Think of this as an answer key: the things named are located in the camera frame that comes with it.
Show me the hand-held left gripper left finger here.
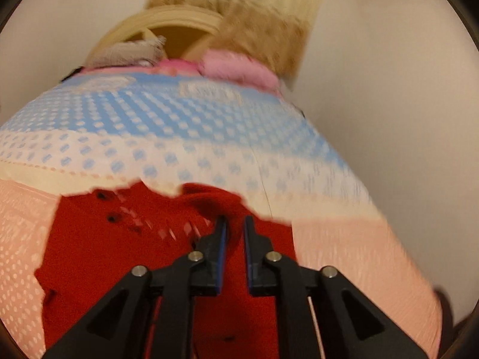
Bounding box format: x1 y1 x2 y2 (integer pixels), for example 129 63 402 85
43 215 229 359

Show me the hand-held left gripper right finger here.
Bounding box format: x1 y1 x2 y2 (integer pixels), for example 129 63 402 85
243 215 429 359

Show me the red knit garment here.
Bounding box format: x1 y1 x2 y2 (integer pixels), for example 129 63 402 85
34 182 300 359

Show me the dotted blue pink blanket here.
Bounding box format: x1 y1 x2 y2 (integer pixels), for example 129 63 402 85
0 71 444 359

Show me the fluffy pink pillow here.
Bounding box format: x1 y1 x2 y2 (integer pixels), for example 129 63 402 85
200 49 281 90

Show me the flat pink cushion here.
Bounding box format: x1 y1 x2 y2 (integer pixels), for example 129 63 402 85
80 59 203 77

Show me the grey cloth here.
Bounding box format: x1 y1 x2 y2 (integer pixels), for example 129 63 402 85
88 36 167 69

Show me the cream wooden headboard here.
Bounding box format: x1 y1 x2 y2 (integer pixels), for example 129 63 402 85
84 6 225 69

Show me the beige patterned curtain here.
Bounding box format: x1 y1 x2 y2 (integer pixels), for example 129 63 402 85
144 0 328 83

